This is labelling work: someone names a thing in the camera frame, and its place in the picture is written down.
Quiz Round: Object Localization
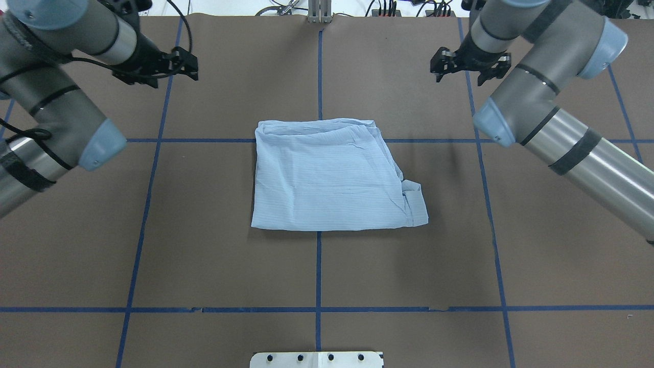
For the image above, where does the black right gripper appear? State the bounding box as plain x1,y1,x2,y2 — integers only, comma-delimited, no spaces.
430,36,512,86

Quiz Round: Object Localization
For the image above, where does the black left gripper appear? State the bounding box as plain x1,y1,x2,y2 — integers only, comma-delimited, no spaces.
112,33,199,88

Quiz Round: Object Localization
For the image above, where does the light blue button-up shirt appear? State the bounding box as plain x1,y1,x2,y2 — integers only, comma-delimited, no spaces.
251,118,428,232

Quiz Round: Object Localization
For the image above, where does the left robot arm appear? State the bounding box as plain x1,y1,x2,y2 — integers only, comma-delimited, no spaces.
1,1,198,217

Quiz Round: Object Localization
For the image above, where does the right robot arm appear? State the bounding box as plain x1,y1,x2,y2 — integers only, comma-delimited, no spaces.
430,1,653,244

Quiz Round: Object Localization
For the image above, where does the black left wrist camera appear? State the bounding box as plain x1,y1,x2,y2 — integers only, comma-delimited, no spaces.
108,0,153,15

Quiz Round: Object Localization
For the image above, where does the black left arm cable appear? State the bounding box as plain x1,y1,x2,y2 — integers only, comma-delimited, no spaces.
0,0,194,169

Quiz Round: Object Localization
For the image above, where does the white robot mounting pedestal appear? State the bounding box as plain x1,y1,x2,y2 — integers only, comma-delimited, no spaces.
249,351,385,367

